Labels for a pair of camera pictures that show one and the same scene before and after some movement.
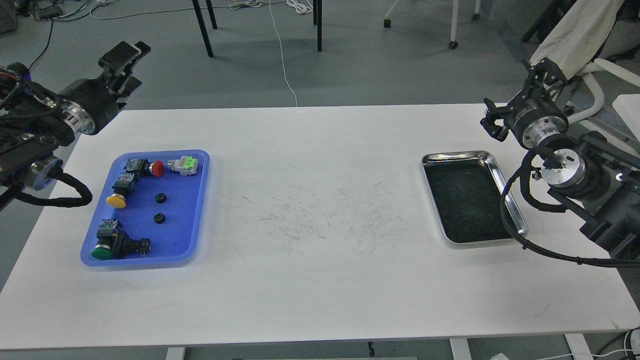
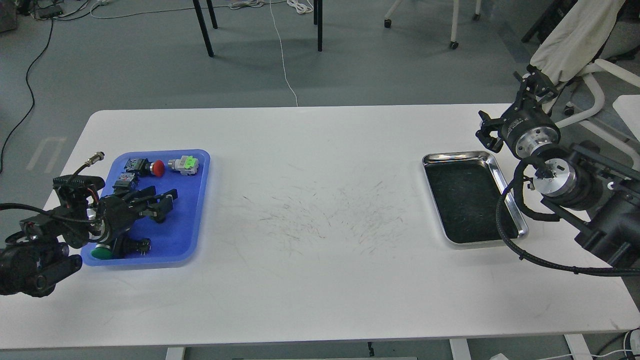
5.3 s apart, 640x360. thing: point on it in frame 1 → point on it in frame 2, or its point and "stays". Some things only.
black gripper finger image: [118, 63] → [147, 195]
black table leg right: [317, 13] stays
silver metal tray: [467, 187] stays
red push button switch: [142, 167] stays
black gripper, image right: [533, 117] → [527, 127]
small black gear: [159, 218] stays
